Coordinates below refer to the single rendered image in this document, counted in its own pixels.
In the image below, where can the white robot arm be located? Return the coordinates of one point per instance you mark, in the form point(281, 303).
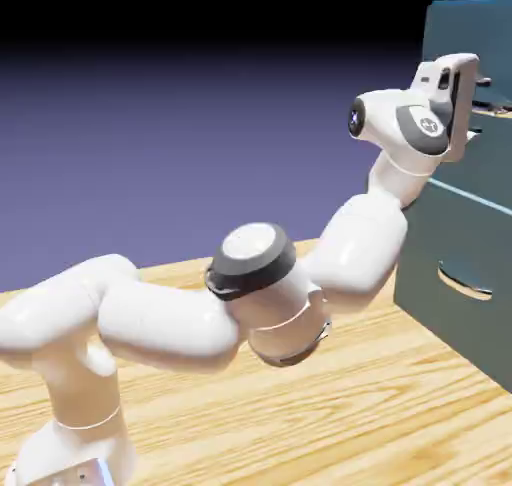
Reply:
point(160, 326)

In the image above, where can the teal drawer front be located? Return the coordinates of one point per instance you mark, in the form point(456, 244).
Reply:
point(436, 334)
point(486, 34)

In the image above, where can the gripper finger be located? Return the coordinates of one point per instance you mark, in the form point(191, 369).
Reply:
point(483, 81)
point(473, 134)

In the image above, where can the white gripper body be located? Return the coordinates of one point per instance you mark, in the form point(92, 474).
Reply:
point(464, 102)

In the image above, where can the teal painted cabinet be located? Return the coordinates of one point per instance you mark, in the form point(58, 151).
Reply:
point(448, 342)

